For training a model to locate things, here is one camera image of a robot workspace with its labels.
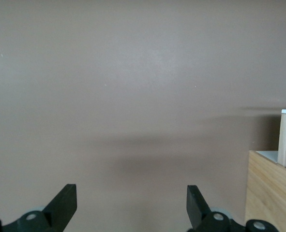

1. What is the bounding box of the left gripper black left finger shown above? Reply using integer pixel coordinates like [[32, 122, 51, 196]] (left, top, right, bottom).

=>
[[4, 184, 77, 232]]

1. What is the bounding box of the wooden drawer cabinet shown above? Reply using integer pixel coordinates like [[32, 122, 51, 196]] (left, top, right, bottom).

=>
[[245, 149, 286, 232]]

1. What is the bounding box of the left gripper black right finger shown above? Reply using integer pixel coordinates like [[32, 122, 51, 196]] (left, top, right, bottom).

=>
[[187, 185, 245, 232]]

